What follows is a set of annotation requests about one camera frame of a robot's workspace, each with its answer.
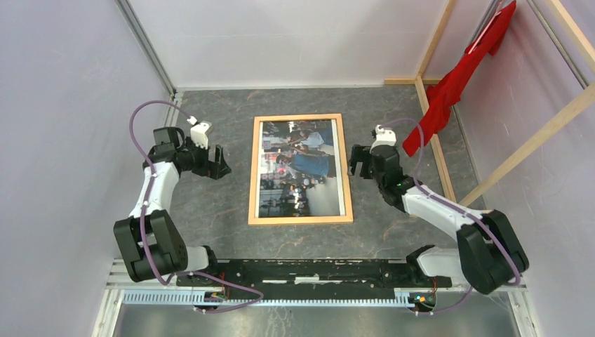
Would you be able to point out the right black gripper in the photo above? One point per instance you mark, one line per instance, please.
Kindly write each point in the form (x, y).
(360, 153)

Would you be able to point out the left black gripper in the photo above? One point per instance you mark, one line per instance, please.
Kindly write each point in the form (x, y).
(208, 168)

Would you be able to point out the wooden picture frame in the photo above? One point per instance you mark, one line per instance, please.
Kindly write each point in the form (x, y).
(253, 186)

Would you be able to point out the printed colour photo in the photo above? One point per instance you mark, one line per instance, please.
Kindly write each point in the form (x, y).
(297, 167)

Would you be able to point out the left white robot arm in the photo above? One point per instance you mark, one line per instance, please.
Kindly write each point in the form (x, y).
(149, 242)

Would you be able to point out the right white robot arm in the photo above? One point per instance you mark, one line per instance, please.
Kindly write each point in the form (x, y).
(488, 254)

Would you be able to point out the red cloth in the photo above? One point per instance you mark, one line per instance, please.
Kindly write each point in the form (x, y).
(442, 96)

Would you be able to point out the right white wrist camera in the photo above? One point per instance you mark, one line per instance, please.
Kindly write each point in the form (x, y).
(383, 136)

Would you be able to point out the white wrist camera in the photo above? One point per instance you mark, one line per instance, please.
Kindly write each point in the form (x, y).
(383, 136)
(199, 132)

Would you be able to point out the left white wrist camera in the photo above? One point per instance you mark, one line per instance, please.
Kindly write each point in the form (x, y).
(199, 132)

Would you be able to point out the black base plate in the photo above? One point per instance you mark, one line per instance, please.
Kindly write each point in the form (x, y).
(325, 279)

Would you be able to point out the aluminium rail base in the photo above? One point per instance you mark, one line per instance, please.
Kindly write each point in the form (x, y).
(200, 292)

